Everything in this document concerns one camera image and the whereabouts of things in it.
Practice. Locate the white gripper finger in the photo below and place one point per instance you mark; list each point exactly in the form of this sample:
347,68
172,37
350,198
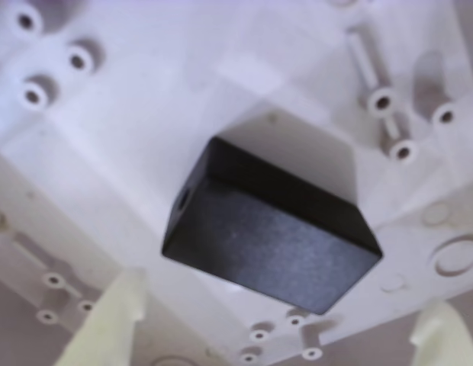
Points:
110,324
446,339

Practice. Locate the black block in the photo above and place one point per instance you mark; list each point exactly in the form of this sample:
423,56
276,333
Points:
274,236

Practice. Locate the light grey plastic box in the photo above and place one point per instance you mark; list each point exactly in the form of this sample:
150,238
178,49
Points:
145,152

